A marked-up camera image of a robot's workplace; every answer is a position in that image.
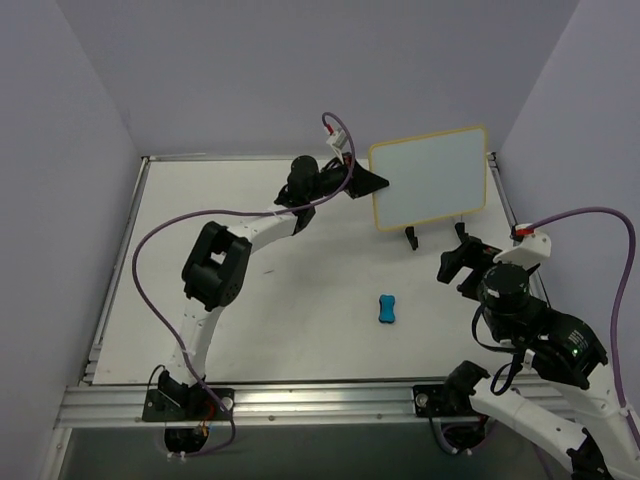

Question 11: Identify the yellow framed whiteboard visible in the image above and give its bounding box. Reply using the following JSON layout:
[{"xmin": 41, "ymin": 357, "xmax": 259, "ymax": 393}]
[{"xmin": 368, "ymin": 125, "xmax": 488, "ymax": 232}]

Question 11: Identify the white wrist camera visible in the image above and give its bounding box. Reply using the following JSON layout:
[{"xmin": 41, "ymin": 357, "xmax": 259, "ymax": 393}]
[
  {"xmin": 493, "ymin": 224, "xmax": 552, "ymax": 269},
  {"xmin": 326, "ymin": 128, "xmax": 349, "ymax": 155}
]

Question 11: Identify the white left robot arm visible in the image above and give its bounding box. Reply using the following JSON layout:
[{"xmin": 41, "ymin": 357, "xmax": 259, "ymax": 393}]
[{"xmin": 157, "ymin": 153, "xmax": 390, "ymax": 419}]

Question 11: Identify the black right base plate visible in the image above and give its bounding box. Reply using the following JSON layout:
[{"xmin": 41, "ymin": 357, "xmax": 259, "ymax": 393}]
[{"xmin": 412, "ymin": 383, "xmax": 471, "ymax": 418}]

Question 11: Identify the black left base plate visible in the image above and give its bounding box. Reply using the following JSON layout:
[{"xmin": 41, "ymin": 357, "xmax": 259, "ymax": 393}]
[{"xmin": 141, "ymin": 389, "xmax": 231, "ymax": 423}]

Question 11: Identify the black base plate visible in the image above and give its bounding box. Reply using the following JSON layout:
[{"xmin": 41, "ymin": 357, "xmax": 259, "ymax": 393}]
[
  {"xmin": 412, "ymin": 383, "xmax": 471, "ymax": 418},
  {"xmin": 141, "ymin": 389, "xmax": 231, "ymax": 423}
]

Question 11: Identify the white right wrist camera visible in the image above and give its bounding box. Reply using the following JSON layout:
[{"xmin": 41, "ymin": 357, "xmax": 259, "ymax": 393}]
[{"xmin": 493, "ymin": 224, "xmax": 552, "ymax": 269}]

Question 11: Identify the blue bone shaped eraser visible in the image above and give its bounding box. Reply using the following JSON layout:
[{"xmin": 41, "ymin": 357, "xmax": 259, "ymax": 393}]
[{"xmin": 378, "ymin": 294, "xmax": 396, "ymax": 324}]

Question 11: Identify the aluminium front rail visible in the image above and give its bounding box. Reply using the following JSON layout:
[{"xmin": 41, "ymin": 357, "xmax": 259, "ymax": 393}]
[{"xmin": 54, "ymin": 378, "xmax": 443, "ymax": 429}]

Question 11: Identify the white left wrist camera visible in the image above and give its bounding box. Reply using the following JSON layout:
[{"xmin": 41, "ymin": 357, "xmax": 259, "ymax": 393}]
[{"xmin": 326, "ymin": 128, "xmax": 349, "ymax": 155}]

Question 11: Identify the metal wire whiteboard stand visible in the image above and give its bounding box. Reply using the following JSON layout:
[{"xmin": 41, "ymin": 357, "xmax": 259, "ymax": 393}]
[{"xmin": 403, "ymin": 216, "xmax": 468, "ymax": 251}]

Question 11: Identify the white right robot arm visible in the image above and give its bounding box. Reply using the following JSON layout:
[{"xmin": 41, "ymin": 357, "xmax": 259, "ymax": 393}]
[{"xmin": 437, "ymin": 227, "xmax": 639, "ymax": 479}]

